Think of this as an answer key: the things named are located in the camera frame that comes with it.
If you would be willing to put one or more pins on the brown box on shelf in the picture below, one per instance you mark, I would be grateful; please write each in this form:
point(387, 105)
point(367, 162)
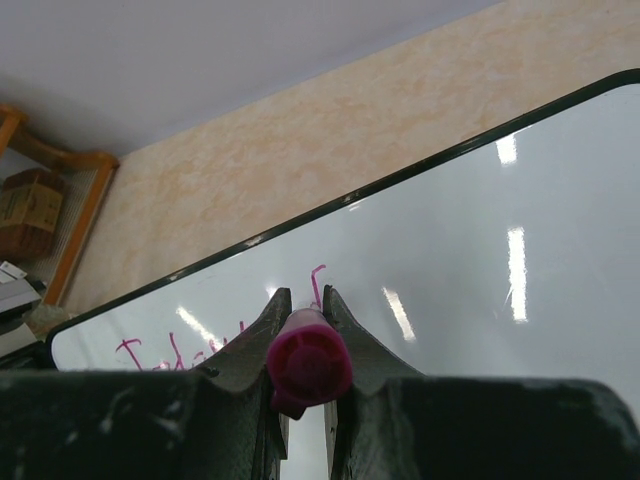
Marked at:
point(31, 202)

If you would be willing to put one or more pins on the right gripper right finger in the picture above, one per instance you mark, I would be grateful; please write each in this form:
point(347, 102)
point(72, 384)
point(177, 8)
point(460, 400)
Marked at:
point(398, 423)

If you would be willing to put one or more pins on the orange wooden shelf rack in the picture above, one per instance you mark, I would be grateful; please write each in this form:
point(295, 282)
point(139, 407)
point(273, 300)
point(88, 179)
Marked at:
point(87, 177)

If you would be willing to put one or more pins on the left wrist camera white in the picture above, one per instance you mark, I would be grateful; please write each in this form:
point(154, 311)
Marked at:
point(18, 294)

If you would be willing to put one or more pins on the white whiteboard black frame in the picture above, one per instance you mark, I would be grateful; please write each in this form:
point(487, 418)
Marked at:
point(512, 255)

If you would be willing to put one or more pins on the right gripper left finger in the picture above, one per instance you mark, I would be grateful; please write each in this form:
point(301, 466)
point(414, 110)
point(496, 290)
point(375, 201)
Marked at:
point(213, 421)

